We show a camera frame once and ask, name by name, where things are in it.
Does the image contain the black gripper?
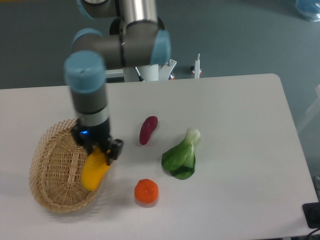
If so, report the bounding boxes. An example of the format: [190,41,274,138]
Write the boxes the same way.
[70,118,124,166]

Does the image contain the yellow mango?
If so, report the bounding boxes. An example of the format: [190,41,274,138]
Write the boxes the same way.
[81,147,110,191]

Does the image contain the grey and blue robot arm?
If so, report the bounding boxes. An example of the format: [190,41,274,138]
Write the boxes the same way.
[63,0,171,165]

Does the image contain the woven wicker basket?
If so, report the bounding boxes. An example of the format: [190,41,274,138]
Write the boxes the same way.
[29,119,99,213]

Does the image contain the purple sweet potato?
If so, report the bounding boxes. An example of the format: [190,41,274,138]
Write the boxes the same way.
[139,115,158,145]

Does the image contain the orange tangerine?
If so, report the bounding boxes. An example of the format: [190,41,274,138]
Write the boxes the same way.
[134,179,159,204]

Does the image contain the green bok choy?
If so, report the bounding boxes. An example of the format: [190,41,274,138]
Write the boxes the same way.
[161,127,201,180]

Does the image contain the black device at table edge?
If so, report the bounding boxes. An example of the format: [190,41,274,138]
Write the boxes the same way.
[302,202,320,229]

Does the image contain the blue plastic bag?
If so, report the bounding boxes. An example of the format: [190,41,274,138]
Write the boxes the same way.
[295,0,320,22]

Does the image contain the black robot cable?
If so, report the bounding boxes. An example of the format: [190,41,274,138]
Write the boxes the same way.
[134,66,145,82]

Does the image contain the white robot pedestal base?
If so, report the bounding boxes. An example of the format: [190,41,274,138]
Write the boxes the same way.
[105,59,177,82]

